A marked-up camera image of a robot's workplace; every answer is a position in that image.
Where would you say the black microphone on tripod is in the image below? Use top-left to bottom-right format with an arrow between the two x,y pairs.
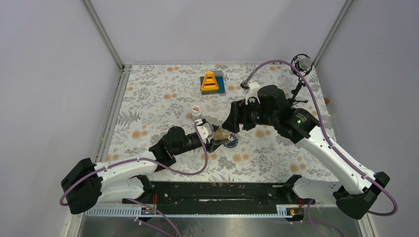
289,53 -> 313,105

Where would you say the floral patterned table mat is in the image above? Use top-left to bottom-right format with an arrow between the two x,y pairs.
101,64 -> 336,183

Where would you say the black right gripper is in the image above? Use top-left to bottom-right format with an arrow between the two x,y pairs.
221,96 -> 277,133

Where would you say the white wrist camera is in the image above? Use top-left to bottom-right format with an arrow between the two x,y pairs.
194,119 -> 219,140
240,80 -> 260,105

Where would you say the white slotted cable duct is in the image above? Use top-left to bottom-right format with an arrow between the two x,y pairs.
84,205 -> 293,219

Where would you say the yellow pyramid toy on blocks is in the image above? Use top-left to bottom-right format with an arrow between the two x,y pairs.
200,71 -> 225,95

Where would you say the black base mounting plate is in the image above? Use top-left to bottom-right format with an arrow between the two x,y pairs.
123,181 -> 309,215

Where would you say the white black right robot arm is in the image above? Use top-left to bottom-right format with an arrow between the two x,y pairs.
222,85 -> 390,220

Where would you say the small amber pill bottle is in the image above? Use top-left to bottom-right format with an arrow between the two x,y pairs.
213,127 -> 231,140

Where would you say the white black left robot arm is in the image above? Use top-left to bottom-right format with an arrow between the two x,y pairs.
59,122 -> 231,214

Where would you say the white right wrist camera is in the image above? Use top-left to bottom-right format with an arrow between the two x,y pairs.
240,80 -> 260,105

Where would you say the white cap amber pill bottle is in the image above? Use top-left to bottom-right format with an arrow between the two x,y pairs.
191,105 -> 202,121

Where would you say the round clear blue pill case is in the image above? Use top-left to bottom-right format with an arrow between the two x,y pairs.
223,134 -> 239,148

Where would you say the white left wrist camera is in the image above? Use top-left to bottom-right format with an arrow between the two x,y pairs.
194,119 -> 219,140

